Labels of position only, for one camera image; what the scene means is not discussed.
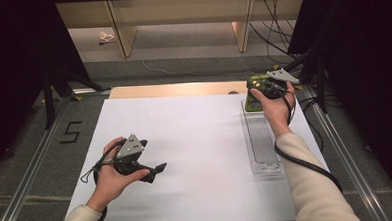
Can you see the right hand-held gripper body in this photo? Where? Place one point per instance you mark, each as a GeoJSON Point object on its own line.
{"type": "Point", "coordinates": [276, 87]}

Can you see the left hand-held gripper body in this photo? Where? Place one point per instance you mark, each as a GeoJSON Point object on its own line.
{"type": "Point", "coordinates": [129, 150]}

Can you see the green snack packet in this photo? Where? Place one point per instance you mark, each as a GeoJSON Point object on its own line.
{"type": "Point", "coordinates": [252, 103]}

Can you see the clear plastic tray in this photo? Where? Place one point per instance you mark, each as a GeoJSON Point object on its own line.
{"type": "Point", "coordinates": [262, 137]}

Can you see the person's right hand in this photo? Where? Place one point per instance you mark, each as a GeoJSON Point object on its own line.
{"type": "Point", "coordinates": [277, 115]}

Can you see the person's left hand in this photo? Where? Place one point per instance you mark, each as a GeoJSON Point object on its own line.
{"type": "Point", "coordinates": [112, 186]}

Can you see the yellow tape piece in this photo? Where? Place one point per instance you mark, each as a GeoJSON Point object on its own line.
{"type": "Point", "coordinates": [76, 98]}
{"type": "Point", "coordinates": [299, 87]}
{"type": "Point", "coordinates": [275, 67]}

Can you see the black tripod stand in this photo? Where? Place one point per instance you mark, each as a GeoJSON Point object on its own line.
{"type": "Point", "coordinates": [49, 100]}
{"type": "Point", "coordinates": [321, 85]}

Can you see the white sheet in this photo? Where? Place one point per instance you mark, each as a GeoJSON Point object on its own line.
{"type": "Point", "coordinates": [203, 177]}

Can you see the black curtain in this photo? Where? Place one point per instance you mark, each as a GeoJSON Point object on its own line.
{"type": "Point", "coordinates": [365, 66]}
{"type": "Point", "coordinates": [18, 64]}

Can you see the beige wooden shelf unit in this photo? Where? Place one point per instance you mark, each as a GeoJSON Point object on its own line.
{"type": "Point", "coordinates": [179, 9]}

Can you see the crumpled paper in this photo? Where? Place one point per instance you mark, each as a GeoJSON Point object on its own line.
{"type": "Point", "coordinates": [106, 37]}

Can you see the short aluminium rail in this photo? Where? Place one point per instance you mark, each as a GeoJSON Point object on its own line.
{"type": "Point", "coordinates": [89, 91]}

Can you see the aluminium floor rail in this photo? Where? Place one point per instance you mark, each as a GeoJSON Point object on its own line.
{"type": "Point", "coordinates": [349, 164]}
{"type": "Point", "coordinates": [24, 191]}

